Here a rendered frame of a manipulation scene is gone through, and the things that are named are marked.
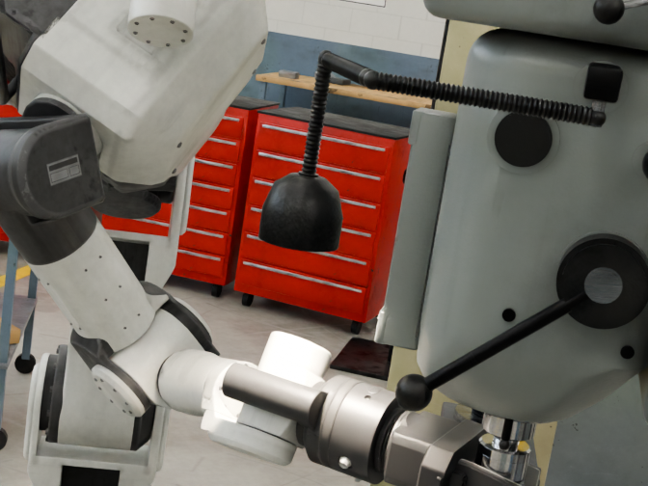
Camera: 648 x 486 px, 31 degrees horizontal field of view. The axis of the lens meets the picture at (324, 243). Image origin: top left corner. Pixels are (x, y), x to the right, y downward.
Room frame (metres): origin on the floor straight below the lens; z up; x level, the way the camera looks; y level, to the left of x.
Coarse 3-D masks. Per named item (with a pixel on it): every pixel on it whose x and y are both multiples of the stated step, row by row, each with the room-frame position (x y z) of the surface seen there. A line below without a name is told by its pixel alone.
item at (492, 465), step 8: (480, 456) 0.99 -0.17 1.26; (480, 464) 0.98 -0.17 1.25; (488, 464) 0.98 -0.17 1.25; (496, 464) 0.97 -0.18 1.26; (504, 464) 0.97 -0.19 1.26; (512, 464) 0.97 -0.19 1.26; (520, 464) 0.98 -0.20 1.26; (496, 472) 0.97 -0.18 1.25; (504, 472) 0.97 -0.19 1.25; (512, 472) 0.97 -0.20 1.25; (520, 472) 0.98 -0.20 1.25; (512, 480) 0.97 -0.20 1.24; (520, 480) 0.98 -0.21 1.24
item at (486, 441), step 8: (480, 440) 0.99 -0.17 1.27; (488, 440) 0.99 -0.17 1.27; (480, 448) 0.99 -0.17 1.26; (488, 448) 0.98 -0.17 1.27; (496, 448) 0.98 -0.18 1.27; (512, 448) 0.98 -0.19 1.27; (520, 448) 0.99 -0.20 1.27; (528, 448) 0.99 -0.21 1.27; (488, 456) 0.98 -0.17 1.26; (496, 456) 0.97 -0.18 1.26; (504, 456) 0.97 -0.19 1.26; (512, 456) 0.97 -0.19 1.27; (520, 456) 0.98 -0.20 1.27; (528, 456) 0.99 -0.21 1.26
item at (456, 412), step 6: (444, 402) 1.51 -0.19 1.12; (450, 402) 1.51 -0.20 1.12; (444, 408) 1.49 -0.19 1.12; (450, 408) 1.49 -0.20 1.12; (456, 408) 1.45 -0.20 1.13; (462, 408) 1.46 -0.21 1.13; (468, 408) 1.46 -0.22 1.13; (444, 414) 1.46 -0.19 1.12; (450, 414) 1.46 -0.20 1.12; (456, 414) 1.44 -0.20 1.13; (462, 414) 1.43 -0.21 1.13; (468, 414) 1.44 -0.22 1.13; (456, 420) 1.44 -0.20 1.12; (462, 420) 1.43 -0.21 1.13; (474, 420) 1.42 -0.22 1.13; (480, 420) 1.42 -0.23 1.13; (528, 444) 1.40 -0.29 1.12; (534, 450) 1.38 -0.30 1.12; (534, 456) 1.36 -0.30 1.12; (528, 462) 1.34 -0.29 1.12; (534, 462) 1.34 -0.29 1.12
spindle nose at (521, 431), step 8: (488, 416) 0.99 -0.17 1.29; (488, 424) 0.98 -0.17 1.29; (496, 424) 0.98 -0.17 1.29; (520, 424) 0.97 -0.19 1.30; (528, 424) 0.98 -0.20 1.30; (536, 424) 0.99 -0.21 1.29; (488, 432) 0.98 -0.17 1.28; (496, 432) 0.98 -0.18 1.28; (512, 432) 0.97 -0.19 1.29; (520, 432) 0.97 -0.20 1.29; (528, 432) 0.98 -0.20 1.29; (512, 440) 0.97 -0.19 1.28; (520, 440) 0.97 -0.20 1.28
